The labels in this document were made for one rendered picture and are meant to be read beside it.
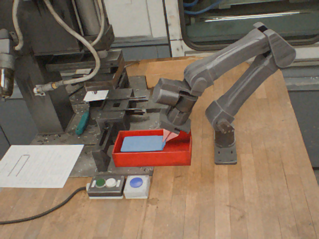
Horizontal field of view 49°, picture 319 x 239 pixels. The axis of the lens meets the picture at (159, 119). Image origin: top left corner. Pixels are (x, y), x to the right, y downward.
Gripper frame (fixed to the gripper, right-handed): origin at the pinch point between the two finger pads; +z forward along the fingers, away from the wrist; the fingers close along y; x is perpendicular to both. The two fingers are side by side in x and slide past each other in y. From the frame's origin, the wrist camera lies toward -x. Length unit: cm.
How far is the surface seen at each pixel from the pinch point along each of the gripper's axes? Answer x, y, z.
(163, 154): 5.9, -0.6, 1.1
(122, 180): 14.8, 8.6, 8.9
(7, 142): -87, 79, 125
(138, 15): -82, 24, -2
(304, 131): -75, -84, 19
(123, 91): -28.2, 17.7, 7.4
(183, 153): 6.0, -6.1, -2.3
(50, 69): -16.1, 44.2, 1.9
